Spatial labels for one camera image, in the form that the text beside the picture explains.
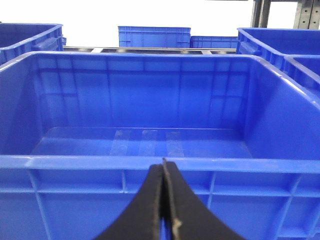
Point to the far left blue bin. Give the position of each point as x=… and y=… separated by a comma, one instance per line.
x=20, y=38

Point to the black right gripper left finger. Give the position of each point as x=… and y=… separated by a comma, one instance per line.
x=141, y=220

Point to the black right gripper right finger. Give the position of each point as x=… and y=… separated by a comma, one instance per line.
x=185, y=215

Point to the far blue crate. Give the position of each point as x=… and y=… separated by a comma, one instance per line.
x=154, y=37

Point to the far right blue bin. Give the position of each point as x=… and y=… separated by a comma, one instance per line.
x=296, y=52

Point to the small distant blue crate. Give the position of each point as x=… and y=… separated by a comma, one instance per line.
x=214, y=42

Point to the right blue plastic bin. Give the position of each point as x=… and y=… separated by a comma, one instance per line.
x=79, y=131

